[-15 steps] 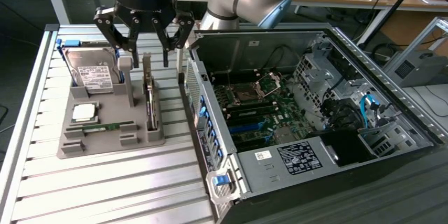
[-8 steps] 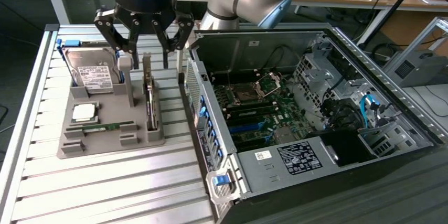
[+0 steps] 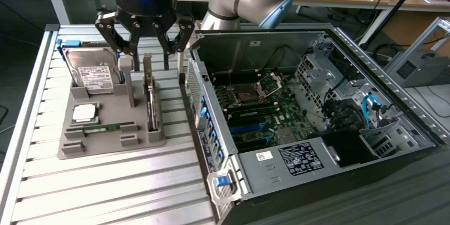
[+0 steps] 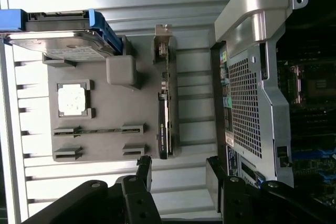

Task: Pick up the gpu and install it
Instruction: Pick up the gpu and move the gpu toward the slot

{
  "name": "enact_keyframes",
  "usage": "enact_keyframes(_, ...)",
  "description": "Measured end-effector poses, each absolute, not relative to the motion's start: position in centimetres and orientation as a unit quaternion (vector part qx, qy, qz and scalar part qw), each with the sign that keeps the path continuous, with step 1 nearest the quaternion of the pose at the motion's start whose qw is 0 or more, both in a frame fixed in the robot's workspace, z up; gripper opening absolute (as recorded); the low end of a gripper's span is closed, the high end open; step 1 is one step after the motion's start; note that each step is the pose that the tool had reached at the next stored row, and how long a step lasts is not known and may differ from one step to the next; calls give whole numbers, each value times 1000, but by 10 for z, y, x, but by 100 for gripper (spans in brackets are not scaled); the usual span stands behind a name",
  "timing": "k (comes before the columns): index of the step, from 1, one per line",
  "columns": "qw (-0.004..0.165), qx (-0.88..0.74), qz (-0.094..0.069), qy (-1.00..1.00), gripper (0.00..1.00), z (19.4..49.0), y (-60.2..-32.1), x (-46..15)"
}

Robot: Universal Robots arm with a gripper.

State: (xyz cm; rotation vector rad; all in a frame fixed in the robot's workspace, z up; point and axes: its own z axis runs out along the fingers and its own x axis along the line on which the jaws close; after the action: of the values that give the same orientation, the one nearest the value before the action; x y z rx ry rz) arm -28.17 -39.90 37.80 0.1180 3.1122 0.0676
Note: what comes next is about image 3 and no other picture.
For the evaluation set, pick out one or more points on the graphics card with metal bracket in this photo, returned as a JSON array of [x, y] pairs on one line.
[[150, 103]]

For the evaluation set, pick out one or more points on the blue plastic disk carrier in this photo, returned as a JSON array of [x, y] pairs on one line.
[[72, 43]]

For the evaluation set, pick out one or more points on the open black PC case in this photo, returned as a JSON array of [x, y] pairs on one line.
[[217, 51]]

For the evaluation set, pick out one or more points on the silver hard disk white label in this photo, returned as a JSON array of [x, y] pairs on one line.
[[94, 74]]

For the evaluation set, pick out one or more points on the white case label sticker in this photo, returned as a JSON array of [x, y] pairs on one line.
[[253, 43]]

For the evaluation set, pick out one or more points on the black RAM slot bank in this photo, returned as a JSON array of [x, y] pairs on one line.
[[235, 77], [249, 113]]

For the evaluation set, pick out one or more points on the blue slot retainer strip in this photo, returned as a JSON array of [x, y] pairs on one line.
[[203, 111]]

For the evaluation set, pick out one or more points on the silver CPU chip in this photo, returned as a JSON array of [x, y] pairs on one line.
[[84, 111]]

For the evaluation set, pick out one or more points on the metal socket cover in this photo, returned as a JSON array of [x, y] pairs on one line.
[[268, 85]]

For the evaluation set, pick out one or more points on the green RAM stick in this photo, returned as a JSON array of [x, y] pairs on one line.
[[101, 128]]

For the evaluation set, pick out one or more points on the green motherboard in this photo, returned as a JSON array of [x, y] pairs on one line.
[[280, 103]]

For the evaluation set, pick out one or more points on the blue expansion slot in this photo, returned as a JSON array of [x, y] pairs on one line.
[[245, 128]]

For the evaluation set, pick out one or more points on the grey plastic parts rack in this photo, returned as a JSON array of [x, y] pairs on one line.
[[105, 143]]

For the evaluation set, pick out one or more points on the perforated metal drive cage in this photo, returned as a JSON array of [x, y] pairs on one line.
[[316, 77]]

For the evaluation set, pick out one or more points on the grey chipset heatsink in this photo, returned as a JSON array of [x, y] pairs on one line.
[[285, 135]]

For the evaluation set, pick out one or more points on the blue case latch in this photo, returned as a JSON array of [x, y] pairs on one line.
[[221, 181]]

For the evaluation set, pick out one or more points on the grey power supply unit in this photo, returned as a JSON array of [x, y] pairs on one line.
[[267, 172]]

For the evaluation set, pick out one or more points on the black tripod pole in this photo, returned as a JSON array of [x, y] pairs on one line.
[[392, 11]]

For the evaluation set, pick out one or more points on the grey computer tower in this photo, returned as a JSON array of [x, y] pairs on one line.
[[421, 72]]

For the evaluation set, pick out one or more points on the grey metal disk bay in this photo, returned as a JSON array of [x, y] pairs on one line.
[[393, 140]]

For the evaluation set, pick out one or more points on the aluminium profile frame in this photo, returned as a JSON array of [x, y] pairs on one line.
[[426, 35]]

